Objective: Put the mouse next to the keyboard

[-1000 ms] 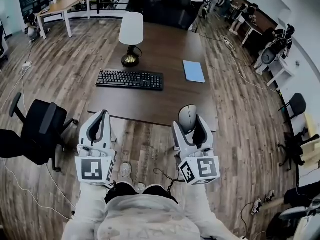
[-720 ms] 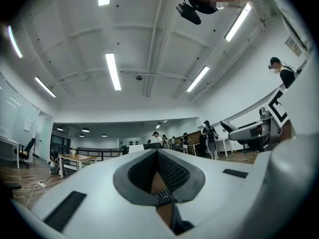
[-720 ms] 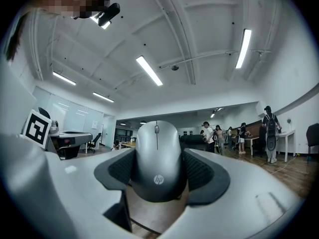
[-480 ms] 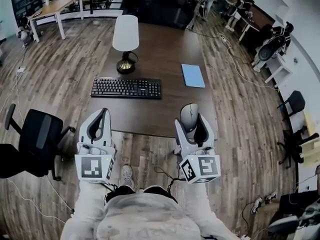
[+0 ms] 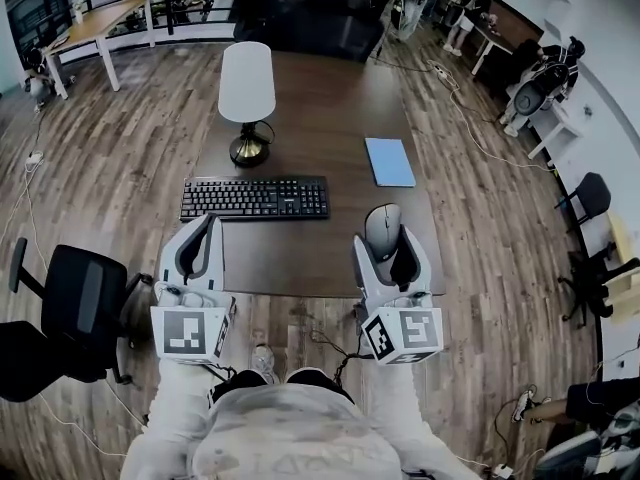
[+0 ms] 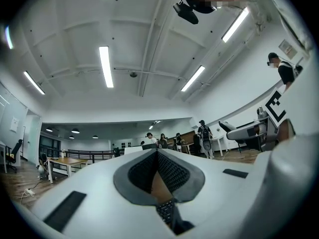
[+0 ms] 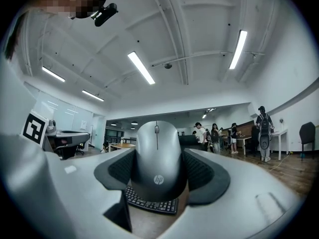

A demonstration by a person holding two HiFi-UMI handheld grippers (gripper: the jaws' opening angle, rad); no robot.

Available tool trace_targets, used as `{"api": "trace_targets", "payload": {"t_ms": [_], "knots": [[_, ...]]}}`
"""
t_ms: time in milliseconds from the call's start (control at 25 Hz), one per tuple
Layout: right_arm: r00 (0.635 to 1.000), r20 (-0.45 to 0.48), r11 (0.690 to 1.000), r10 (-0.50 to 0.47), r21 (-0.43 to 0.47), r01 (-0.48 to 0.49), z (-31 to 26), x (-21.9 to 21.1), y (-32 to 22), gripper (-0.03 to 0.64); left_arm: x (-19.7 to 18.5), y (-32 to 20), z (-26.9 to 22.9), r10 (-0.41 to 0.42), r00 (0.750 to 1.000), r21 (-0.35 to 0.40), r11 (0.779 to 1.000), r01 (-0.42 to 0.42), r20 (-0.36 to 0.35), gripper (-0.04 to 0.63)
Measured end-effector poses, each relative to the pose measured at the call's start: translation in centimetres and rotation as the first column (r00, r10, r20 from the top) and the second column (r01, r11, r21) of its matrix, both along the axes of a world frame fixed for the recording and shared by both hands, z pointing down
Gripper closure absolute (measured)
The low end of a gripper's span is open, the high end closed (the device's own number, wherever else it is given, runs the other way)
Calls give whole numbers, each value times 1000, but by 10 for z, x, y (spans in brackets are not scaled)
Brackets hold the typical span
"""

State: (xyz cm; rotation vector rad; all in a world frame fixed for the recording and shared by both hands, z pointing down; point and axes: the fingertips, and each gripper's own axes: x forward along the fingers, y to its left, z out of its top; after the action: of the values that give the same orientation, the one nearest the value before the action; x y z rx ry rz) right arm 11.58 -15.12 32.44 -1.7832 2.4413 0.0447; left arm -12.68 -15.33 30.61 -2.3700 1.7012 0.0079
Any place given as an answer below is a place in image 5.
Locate black sofa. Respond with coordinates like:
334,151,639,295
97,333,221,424
231,0,387,65

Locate person's black trousers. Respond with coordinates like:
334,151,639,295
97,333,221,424
207,366,355,409

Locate brown desk with white legs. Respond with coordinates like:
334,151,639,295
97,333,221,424
468,0,546,77

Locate person's right forearm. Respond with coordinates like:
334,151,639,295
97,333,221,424
368,355,484,480

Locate person's grey shoe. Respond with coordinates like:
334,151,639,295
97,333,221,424
249,342,280,385

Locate black swivel chair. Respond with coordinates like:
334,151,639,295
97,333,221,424
556,248,632,329

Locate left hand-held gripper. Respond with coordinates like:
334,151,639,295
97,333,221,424
149,213,237,368

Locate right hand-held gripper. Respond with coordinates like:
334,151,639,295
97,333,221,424
352,224,445,367

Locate grey computer mouse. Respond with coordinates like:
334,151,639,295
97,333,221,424
363,203,404,255

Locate small black chair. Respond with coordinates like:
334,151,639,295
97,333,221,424
553,171,614,230

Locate white shade brass table lamp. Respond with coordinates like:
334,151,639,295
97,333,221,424
217,41,278,169

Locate pale yellow furniture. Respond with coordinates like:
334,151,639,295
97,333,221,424
601,211,640,325

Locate dark framed window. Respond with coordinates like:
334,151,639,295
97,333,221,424
3,0,72,60

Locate blue notebook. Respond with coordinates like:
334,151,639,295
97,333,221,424
363,137,418,189

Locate black mesh office chair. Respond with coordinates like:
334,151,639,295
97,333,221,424
0,236,154,403

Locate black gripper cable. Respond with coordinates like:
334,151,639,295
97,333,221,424
308,327,372,389

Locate person's grey sweatshirt torso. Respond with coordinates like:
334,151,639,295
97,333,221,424
189,381,404,480

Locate person's left forearm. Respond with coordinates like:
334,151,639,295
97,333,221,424
123,356,227,480

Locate white bench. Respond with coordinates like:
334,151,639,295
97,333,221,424
526,101,585,162

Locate black keyboard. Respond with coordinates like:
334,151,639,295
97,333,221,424
178,175,332,224

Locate wooden table with white legs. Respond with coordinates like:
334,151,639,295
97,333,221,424
41,0,158,101

